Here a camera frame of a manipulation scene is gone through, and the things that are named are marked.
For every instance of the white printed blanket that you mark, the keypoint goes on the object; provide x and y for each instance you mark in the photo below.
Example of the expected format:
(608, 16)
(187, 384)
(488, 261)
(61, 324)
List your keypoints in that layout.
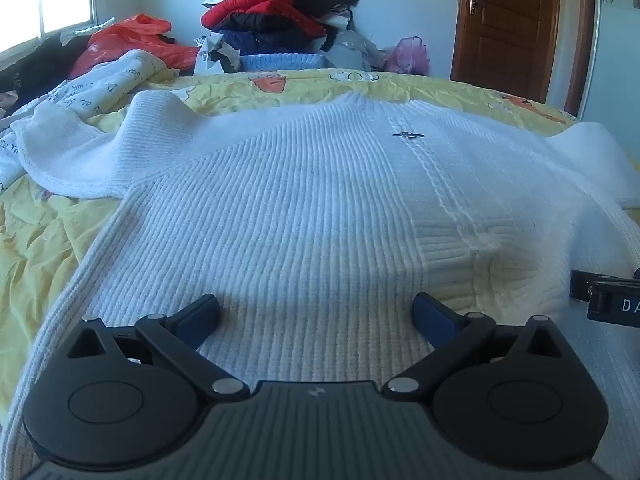
(102, 85)

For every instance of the red plastic bag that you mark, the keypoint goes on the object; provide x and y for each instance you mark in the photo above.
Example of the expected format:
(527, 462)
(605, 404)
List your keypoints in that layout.
(120, 40)

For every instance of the blue knitted garment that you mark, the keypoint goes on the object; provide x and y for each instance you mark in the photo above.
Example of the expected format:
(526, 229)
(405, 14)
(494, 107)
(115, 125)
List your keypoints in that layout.
(285, 61)

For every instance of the navy garment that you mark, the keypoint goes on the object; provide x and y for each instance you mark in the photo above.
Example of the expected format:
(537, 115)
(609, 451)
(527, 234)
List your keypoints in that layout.
(260, 37)

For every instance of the white knitted sweater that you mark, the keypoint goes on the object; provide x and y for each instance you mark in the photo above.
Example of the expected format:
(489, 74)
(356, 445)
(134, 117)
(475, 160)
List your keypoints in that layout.
(310, 200)

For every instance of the pink plastic bag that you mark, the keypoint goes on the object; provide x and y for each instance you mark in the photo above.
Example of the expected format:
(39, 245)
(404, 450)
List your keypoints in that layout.
(411, 57)

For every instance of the white crumpled plastic bag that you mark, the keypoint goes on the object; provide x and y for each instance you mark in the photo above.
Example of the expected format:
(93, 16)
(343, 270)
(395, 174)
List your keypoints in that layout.
(217, 55)

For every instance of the yellow carrot print bedsheet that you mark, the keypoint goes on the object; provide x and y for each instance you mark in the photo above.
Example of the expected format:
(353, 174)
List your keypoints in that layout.
(40, 250)

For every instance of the white wardrobe with flower stickers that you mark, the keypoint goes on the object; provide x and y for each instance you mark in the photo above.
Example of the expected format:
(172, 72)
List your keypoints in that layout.
(616, 60)

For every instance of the grey plastic bag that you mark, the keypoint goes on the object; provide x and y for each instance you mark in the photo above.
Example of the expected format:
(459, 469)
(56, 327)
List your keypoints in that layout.
(352, 50)

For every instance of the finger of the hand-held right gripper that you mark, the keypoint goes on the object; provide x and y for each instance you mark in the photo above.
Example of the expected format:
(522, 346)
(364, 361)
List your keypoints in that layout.
(581, 286)

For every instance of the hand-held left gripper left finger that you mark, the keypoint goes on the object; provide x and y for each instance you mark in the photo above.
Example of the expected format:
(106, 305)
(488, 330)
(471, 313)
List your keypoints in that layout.
(200, 319)

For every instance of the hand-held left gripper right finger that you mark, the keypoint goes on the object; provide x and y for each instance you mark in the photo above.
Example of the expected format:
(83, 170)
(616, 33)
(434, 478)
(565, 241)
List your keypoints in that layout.
(430, 318)

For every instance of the red jacket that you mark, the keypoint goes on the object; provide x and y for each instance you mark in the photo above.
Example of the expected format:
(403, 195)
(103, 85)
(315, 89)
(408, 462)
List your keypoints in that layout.
(255, 2)

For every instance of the dark cloth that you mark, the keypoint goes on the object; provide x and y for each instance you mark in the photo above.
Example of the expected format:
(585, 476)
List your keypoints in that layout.
(35, 65)

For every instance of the brown wooden door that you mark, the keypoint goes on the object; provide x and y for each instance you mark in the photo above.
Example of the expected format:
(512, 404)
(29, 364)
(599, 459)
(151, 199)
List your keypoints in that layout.
(505, 30)

